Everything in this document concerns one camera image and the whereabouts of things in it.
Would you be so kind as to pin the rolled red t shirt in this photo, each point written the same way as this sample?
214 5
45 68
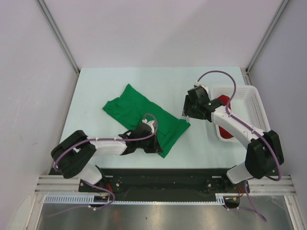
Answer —
224 134

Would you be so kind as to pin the green t shirt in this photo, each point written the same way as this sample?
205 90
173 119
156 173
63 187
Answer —
132 107

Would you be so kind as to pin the right aluminium corner post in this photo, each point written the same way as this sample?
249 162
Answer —
275 20

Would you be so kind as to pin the white perforated plastic basket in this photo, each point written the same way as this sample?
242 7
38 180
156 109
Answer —
246 104

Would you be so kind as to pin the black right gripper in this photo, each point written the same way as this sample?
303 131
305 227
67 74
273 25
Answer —
187 110

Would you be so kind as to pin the aluminium corner post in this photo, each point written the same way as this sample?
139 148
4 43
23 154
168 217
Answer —
275 20
57 34

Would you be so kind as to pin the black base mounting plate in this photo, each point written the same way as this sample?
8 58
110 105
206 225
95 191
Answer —
164 182

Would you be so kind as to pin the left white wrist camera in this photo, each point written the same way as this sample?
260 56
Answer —
150 124

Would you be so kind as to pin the left aluminium corner post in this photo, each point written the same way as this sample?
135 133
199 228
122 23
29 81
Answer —
57 34

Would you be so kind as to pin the aluminium rail frame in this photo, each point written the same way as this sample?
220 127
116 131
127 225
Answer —
270 205

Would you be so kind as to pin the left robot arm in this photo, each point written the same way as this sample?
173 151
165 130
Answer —
72 157

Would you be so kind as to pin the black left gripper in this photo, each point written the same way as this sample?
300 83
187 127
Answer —
155 147

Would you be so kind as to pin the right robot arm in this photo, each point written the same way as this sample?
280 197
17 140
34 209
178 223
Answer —
264 151

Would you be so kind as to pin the white slotted cable duct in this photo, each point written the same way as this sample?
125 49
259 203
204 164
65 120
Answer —
99 200

